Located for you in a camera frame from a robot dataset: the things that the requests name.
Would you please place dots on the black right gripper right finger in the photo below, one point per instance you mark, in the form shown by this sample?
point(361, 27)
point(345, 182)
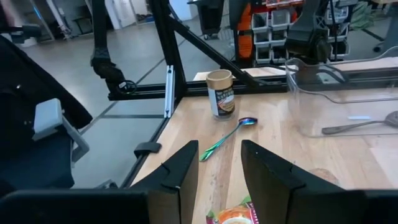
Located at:
point(280, 199)

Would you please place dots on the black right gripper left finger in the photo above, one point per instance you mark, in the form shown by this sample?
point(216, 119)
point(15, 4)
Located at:
point(174, 193)

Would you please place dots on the tan lid jar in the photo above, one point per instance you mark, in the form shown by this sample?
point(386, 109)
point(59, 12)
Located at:
point(221, 99)

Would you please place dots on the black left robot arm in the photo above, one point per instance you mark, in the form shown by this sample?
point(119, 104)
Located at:
point(308, 40)

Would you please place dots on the lime chili shrimp ramen packet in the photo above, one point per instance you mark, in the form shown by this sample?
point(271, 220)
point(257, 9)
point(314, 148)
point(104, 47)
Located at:
point(236, 216)

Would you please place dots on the black table edge clamp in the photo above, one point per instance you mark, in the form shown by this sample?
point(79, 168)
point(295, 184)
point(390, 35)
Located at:
point(147, 148)

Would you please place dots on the silver aluminium extrusion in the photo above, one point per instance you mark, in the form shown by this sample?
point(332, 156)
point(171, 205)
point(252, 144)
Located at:
point(169, 93)

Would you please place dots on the clear plastic bin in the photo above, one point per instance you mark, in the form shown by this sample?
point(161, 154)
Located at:
point(342, 102)

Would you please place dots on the black stand leg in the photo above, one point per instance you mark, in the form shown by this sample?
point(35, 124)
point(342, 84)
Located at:
point(107, 70)

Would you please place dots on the black office chair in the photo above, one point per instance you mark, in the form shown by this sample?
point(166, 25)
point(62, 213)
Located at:
point(31, 161)

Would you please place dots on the parts bin storage rack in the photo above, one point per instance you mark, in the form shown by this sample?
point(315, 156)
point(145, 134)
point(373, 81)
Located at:
point(267, 31)

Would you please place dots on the black rolling cart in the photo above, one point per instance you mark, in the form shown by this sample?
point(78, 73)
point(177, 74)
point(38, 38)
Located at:
point(208, 18)

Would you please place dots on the green bundle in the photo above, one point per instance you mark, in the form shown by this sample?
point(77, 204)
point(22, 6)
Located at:
point(362, 14)

